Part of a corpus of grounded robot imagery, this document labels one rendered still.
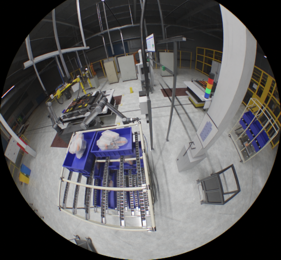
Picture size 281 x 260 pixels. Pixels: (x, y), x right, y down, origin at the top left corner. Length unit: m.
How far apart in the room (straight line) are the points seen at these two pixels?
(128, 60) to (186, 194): 7.86
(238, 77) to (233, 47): 0.25
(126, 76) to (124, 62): 1.15
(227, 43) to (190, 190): 2.78
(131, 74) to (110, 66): 1.83
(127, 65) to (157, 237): 8.80
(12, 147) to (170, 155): 10.71
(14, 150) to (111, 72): 10.89
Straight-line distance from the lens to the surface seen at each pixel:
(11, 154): 9.98
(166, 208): 2.56
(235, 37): 0.98
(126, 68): 7.38
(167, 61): 7.69
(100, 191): 1.96
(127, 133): 1.27
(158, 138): 2.94
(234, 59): 0.95
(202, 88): 4.25
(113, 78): 7.84
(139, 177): 0.95
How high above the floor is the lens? 2.47
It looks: 45 degrees down
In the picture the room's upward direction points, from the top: 10 degrees counter-clockwise
